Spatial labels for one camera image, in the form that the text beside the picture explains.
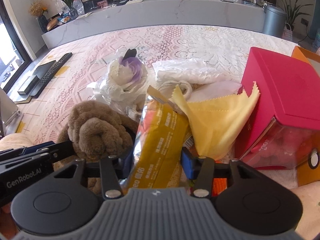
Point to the yellow snack bag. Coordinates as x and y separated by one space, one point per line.
162 131

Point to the grey trash can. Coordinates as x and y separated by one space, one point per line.
274 21

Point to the black set-top box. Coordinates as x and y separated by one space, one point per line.
35 78

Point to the brown plush toy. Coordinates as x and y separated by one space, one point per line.
96 131

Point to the green plant in glass vase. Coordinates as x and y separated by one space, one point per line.
68 1

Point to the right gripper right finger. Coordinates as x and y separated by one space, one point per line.
208 178

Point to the yellow cloth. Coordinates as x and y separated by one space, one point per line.
216 123

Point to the grey tv cabinet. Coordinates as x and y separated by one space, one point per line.
158 12

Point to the yellow flowers in vase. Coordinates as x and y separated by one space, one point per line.
37 9

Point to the white cloth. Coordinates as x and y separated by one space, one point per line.
197 80

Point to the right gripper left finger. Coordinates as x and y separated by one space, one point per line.
100 180

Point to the black remote control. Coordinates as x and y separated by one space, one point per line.
55 66

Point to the red storage box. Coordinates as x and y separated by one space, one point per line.
284 125

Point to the potted plant by wall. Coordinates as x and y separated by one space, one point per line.
292 10

